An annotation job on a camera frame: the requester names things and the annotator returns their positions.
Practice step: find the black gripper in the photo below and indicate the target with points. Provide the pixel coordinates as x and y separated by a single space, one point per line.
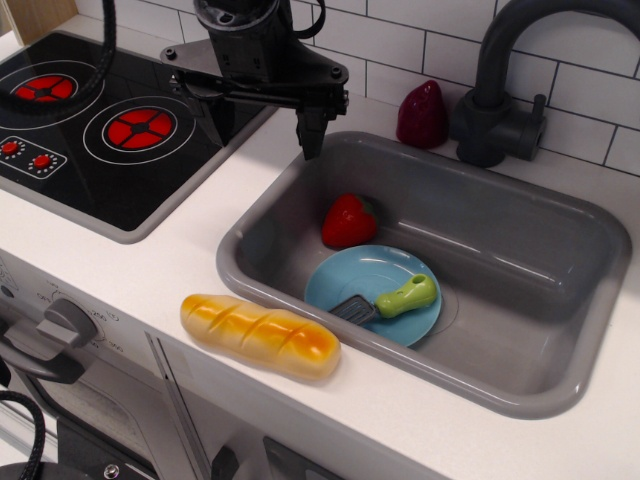
307 82

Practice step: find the green handled grey spatula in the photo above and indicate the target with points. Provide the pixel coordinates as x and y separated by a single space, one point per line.
418 292

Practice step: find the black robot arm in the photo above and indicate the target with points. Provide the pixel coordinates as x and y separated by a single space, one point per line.
254 55

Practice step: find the blue plastic plate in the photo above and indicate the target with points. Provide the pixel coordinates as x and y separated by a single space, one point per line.
370 270

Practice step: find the grey sink basin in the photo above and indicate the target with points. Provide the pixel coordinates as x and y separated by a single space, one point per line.
528 276

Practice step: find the red toy strawberry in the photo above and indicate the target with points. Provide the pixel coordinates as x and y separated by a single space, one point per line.
349 222

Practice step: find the black toy stove top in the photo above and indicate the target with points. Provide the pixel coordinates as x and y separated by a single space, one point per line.
120 164

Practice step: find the dark red toy fruit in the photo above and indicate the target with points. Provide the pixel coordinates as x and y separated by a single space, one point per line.
422 117

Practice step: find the toy bread loaf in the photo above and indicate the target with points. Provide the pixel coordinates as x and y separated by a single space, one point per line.
274 338

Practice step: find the dark grey faucet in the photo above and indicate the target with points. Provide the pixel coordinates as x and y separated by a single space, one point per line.
486 123

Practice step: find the wooden side panel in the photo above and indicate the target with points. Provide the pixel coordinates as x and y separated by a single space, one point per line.
32 19

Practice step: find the grey oven knob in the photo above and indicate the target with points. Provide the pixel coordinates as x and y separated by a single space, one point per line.
67 324

